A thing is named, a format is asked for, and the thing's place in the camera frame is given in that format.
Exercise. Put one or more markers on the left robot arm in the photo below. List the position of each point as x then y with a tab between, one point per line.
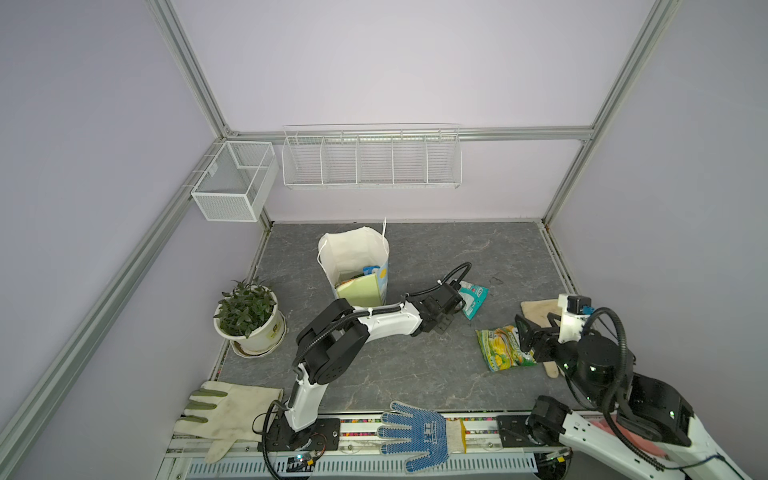
327	347

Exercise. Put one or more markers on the white slotted cable duct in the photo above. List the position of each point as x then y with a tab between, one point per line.
360	466

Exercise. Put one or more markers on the yellow green spring tea bag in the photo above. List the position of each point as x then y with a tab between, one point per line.
501	349

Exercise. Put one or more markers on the white paper bag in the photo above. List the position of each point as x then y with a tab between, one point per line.
344	255

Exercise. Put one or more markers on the teal candy bag right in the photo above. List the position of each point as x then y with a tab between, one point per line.
473	297

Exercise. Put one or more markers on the potted green plant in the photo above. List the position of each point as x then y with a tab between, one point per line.
249	318

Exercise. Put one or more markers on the white wire shelf basket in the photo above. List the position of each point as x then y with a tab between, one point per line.
385	155

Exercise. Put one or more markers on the blue dotted work glove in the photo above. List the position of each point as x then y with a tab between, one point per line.
426	436

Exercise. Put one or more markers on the cream cloth glove right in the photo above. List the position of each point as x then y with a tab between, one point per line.
536	312

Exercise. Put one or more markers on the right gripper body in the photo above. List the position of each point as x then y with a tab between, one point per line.
551	349

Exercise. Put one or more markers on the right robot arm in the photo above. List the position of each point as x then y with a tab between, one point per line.
651	432

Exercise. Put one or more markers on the white green glove left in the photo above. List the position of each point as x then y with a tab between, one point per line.
225	413

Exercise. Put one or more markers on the white mesh box basket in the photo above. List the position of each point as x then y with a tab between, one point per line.
236	183

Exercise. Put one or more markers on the blue snack packet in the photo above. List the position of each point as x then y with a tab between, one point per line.
372	270

